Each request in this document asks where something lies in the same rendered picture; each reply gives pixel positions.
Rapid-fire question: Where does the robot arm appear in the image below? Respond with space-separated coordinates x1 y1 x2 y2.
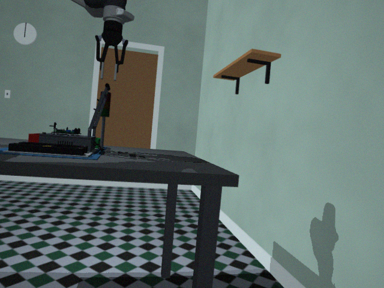
72 0 134 25

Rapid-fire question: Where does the red bin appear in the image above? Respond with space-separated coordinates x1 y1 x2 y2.
28 133 39 143

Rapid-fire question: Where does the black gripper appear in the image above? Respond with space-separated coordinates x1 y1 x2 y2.
95 20 128 81

